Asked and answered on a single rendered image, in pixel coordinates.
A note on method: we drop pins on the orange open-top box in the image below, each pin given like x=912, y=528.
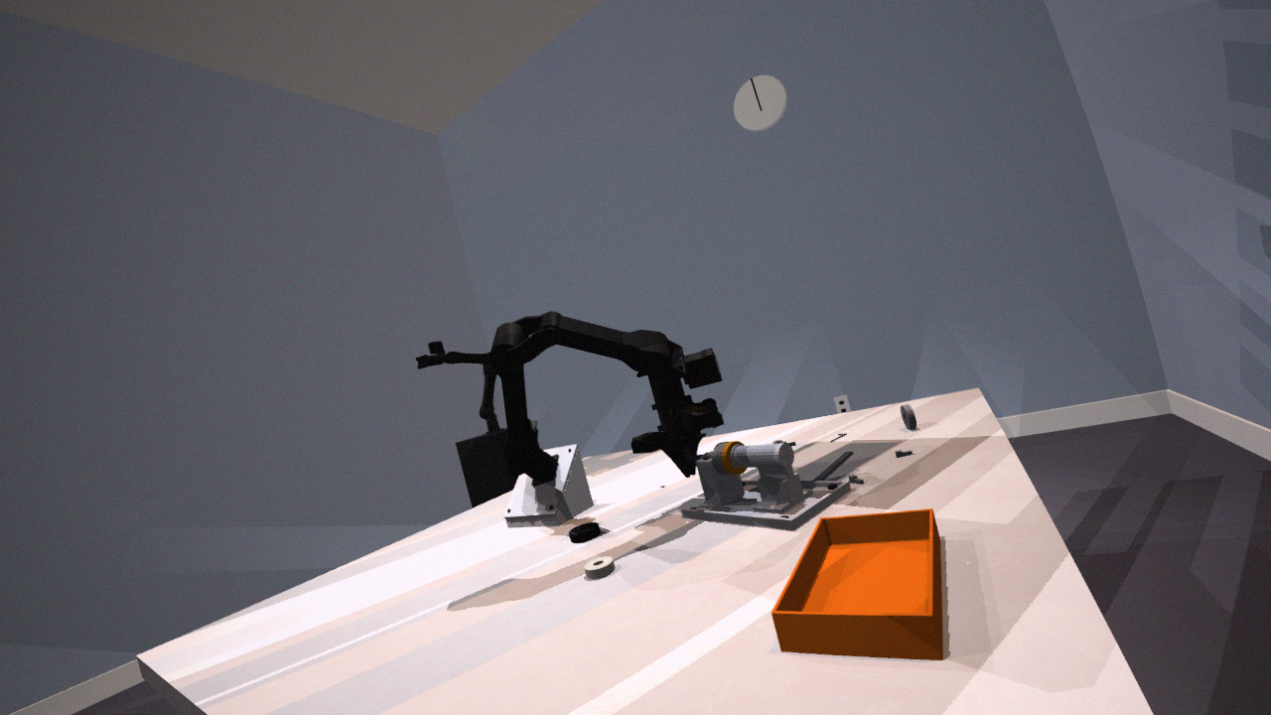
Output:
x=866, y=585

